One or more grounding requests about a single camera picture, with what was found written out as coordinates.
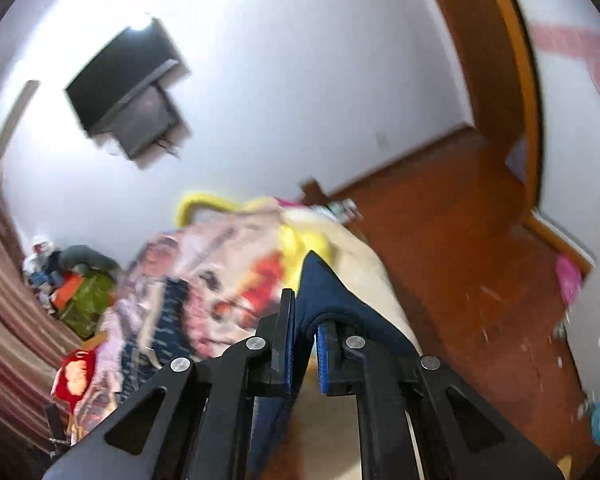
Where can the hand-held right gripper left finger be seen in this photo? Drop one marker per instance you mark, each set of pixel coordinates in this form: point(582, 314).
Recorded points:
point(290, 345)

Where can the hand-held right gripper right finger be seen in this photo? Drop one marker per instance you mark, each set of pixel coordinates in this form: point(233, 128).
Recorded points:
point(323, 360)

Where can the navy patterned garment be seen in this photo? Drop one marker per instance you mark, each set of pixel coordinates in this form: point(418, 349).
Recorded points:
point(350, 300)

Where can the pile of clothes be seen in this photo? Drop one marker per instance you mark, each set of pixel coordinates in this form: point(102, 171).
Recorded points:
point(55, 270)

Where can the printed blanket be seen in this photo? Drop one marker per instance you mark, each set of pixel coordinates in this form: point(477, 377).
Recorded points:
point(215, 270)

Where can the yellow pillow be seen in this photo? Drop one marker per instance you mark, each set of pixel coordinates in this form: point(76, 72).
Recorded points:
point(300, 237)

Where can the green bag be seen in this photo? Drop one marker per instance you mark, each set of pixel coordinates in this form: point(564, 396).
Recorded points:
point(87, 302)

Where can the red cushion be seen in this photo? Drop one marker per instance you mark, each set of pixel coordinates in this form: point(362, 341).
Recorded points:
point(75, 375)

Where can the pink cloth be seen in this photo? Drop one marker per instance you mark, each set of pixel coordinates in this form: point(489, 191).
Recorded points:
point(568, 277)

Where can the striped curtain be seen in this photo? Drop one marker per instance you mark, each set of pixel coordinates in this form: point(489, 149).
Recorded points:
point(10, 305)

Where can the wooden door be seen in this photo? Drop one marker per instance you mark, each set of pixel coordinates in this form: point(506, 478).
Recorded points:
point(472, 40)

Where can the wall socket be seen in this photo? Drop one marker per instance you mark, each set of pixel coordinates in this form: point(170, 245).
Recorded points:
point(381, 140)

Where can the black wall television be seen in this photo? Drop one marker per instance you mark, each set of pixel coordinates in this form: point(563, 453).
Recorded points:
point(125, 92)

